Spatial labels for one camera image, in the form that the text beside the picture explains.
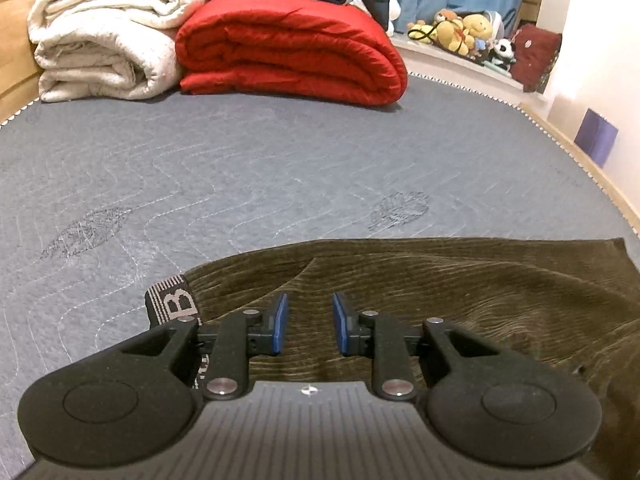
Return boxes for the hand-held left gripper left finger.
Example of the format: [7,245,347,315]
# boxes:
[116,292,291,402]

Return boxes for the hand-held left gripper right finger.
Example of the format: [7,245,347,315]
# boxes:
[332,291,507,402]

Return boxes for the olive corduroy pants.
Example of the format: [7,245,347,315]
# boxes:
[144,236,640,480]

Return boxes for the grey quilted mattress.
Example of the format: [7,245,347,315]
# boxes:
[0,71,640,480]

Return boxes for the red folded quilt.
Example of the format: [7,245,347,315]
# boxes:
[175,0,409,107]

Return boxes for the white window ledge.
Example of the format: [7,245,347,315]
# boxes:
[389,34,548,108]

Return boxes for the yellow plush toy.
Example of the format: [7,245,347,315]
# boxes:
[407,9,495,57]

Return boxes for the panda plush toy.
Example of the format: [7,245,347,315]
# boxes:
[491,38,517,70]

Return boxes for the purple box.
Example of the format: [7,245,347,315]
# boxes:
[574,108,620,169]

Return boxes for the dark red cushion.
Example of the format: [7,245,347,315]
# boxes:
[510,23,562,93]

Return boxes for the white folded blanket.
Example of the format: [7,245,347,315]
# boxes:
[27,0,208,103]

